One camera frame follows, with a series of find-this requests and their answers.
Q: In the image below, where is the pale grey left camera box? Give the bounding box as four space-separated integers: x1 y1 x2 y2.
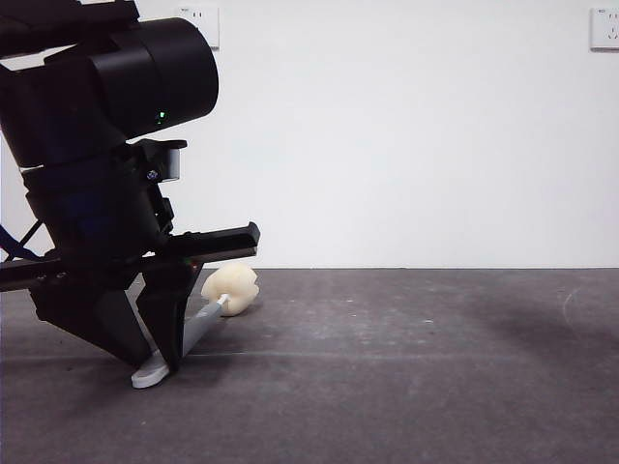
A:
165 147 182 184

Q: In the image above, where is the grey-handled sponge cup brush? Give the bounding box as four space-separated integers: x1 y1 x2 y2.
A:
131 263 260 390

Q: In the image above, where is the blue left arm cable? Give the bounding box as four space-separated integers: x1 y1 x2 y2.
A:
0 219 54 265

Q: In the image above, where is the white wall socket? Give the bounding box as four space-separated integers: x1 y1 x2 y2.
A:
176 5 221 51
589 7 619 53

